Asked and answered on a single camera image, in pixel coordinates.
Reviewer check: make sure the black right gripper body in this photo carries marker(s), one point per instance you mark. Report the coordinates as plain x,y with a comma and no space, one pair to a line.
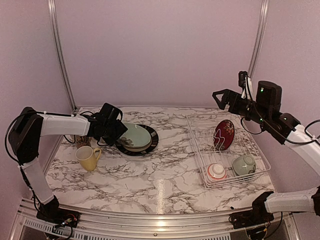
236,108

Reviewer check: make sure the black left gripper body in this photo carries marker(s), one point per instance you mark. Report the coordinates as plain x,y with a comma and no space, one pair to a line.
112,132

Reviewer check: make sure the black striped rim plate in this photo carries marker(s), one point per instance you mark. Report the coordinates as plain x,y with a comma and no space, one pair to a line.
155,141

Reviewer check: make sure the pale green plate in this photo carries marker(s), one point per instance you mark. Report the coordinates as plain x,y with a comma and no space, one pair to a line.
136,138

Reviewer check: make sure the red floral plate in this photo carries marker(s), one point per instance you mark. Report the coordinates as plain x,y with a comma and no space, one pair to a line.
223,135

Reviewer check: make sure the white coral pattern mug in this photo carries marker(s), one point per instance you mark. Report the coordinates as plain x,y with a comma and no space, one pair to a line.
81,141

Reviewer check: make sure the yellow ceramic mug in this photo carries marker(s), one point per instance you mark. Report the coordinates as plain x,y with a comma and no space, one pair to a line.
88,157

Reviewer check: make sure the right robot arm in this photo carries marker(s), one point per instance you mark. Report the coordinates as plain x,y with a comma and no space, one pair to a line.
288,131

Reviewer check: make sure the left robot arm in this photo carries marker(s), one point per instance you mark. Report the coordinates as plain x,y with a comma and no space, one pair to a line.
23,135

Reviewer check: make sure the pale green bowl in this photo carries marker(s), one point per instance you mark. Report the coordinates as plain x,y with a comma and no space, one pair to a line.
244,165

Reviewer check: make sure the white red patterned bowl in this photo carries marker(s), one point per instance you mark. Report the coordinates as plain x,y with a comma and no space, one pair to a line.
215,172

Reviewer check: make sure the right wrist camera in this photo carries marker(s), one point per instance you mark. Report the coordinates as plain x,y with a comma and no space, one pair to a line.
245,82

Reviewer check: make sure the white wire dish rack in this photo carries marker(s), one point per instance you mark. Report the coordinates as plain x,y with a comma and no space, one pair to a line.
201,129

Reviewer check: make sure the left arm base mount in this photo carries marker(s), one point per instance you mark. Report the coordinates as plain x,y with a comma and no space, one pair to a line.
51,212

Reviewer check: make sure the right aluminium frame post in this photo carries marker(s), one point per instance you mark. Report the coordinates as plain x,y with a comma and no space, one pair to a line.
261,28

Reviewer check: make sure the aluminium frame post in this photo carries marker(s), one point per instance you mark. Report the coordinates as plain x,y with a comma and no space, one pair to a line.
60,55
261,28

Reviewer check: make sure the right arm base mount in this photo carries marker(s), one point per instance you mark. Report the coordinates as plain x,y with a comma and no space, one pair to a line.
250,215

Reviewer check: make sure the front aluminium table rail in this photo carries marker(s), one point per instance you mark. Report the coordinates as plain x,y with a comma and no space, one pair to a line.
107,225

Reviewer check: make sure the left aluminium frame post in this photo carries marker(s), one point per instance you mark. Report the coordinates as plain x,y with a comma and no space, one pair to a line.
60,55

